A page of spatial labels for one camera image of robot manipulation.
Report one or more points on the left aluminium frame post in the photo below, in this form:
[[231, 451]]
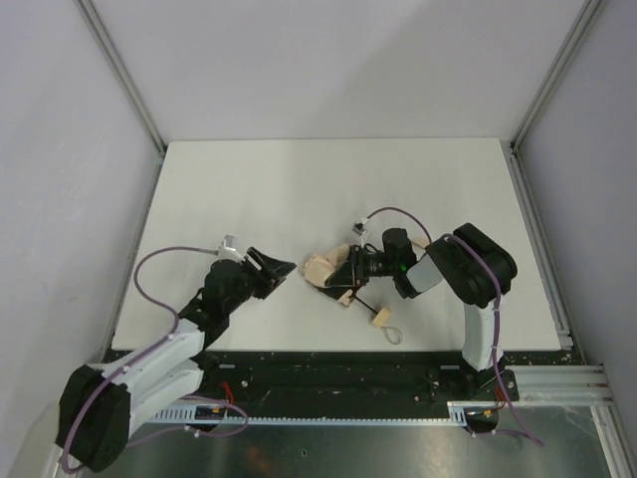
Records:
[[102, 37]]

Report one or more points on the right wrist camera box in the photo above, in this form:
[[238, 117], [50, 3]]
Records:
[[359, 228]]

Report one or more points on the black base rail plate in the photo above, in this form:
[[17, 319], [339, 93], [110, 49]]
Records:
[[348, 385]]

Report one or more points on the aluminium frame post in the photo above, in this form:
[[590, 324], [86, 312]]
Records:
[[566, 54], [102, 37]]

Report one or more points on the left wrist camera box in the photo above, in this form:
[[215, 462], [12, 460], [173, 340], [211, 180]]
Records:
[[228, 250]]

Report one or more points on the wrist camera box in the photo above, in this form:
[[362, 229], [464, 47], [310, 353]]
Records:
[[359, 228], [228, 250]]

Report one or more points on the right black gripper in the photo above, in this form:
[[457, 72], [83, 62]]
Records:
[[356, 266]]

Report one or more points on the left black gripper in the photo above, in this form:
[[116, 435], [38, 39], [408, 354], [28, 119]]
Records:
[[259, 271]]

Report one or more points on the beige folding umbrella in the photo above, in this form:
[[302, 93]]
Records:
[[319, 266]]

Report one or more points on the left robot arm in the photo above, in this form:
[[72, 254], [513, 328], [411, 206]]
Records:
[[103, 404]]

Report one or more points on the right aluminium frame post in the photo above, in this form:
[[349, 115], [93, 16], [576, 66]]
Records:
[[566, 54]]

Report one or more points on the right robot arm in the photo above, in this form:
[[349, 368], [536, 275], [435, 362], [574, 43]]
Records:
[[476, 268]]

